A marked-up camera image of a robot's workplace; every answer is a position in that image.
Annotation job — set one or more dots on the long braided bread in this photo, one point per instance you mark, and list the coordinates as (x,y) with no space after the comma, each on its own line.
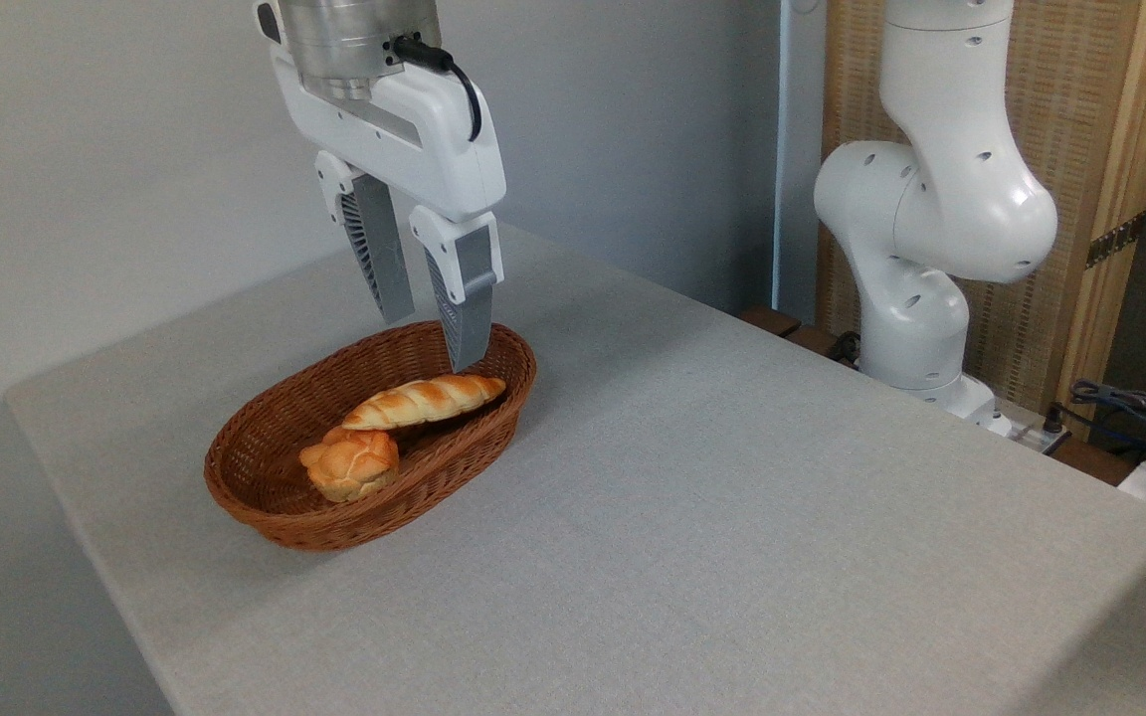
(424,400)

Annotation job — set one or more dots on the black plug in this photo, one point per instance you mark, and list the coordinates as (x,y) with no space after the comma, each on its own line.
(1053,418)

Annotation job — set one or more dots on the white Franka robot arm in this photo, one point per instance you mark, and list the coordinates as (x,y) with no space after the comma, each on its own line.
(941,199)

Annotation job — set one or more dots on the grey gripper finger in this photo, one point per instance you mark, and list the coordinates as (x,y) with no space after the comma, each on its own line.
(382,254)
(469,298)

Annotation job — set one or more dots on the round bread bun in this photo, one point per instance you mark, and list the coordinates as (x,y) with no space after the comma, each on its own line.
(349,465)

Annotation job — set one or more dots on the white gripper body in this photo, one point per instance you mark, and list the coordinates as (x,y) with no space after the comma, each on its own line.
(414,129)

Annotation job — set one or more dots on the metal screen hinge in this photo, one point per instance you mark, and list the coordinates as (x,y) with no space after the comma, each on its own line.
(1115,240)

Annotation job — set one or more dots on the brown wicker basket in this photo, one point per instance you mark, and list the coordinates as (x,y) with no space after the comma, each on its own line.
(270,433)

